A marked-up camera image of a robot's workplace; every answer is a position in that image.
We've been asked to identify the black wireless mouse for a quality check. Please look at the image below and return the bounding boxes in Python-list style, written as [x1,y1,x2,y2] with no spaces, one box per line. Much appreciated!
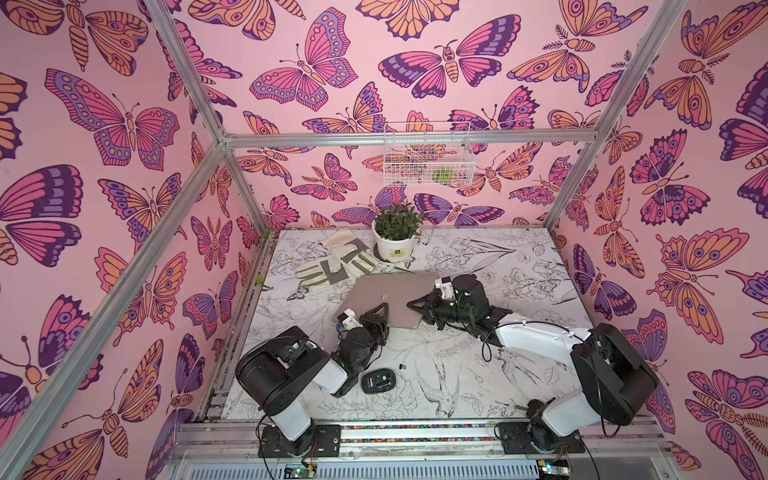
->
[360,368,397,395]

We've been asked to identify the green ball in basket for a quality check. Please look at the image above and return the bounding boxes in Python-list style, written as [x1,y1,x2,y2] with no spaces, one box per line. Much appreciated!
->
[433,169,455,186]

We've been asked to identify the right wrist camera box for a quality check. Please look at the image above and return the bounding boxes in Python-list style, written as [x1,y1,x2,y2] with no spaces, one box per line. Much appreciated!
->
[434,276,455,301]

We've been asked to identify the white grey work glove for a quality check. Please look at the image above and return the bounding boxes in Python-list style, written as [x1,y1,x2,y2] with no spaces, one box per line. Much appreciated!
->
[322,229,380,278]

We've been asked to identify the silver laptop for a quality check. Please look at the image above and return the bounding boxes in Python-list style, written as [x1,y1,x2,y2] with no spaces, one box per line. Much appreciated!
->
[332,273,437,329]

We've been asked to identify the aluminium frame struts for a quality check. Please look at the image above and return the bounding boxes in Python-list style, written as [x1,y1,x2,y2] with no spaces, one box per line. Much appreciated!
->
[0,0,685,480]

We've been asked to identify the green plant in white pot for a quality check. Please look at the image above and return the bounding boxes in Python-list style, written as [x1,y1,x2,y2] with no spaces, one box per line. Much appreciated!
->
[372,203,423,263]

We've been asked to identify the white green striped work glove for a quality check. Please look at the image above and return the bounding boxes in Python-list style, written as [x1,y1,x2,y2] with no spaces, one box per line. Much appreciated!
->
[296,257,349,292]

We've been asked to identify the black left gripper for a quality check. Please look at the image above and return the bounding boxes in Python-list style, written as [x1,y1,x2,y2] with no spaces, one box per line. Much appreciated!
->
[352,303,389,375]

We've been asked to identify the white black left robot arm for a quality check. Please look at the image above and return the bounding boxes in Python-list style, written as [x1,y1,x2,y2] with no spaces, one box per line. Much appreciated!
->
[235,302,390,457]

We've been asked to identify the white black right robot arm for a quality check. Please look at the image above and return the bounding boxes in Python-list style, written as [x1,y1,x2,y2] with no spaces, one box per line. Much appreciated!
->
[406,274,659,453]

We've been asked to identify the white wire wall basket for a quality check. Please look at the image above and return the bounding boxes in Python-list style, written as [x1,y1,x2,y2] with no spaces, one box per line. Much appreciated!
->
[381,121,476,189]

